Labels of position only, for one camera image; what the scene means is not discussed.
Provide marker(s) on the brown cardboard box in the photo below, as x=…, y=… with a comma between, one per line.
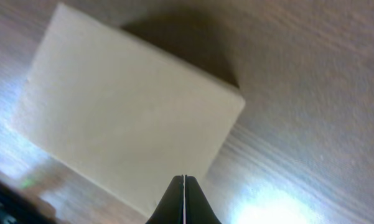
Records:
x=121, y=112

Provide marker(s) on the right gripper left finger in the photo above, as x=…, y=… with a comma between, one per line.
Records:
x=170, y=209

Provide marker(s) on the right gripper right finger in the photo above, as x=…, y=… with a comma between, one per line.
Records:
x=197, y=207

